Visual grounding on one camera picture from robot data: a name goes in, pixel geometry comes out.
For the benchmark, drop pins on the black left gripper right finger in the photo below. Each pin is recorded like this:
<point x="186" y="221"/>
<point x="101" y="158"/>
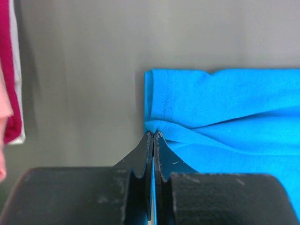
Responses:
<point x="185" y="197"/>

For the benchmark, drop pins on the folded magenta t shirt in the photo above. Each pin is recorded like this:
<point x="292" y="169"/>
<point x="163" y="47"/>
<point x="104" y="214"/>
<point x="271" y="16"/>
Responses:
<point x="14" y="122"/>

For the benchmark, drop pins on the folded pink t shirt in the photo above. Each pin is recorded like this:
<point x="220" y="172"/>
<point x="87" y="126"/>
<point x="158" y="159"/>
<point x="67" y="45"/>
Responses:
<point x="5" y="113"/>

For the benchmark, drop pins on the folded grey t shirt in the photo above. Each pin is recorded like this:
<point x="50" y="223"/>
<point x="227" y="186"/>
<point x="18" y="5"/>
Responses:
<point x="17" y="69"/>

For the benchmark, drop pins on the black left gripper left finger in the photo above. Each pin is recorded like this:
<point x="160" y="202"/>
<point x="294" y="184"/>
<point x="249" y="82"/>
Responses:
<point x="111" y="195"/>

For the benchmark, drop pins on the blue t shirt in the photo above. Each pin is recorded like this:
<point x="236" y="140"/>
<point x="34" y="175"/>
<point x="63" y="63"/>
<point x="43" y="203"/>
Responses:
<point x="231" y="121"/>

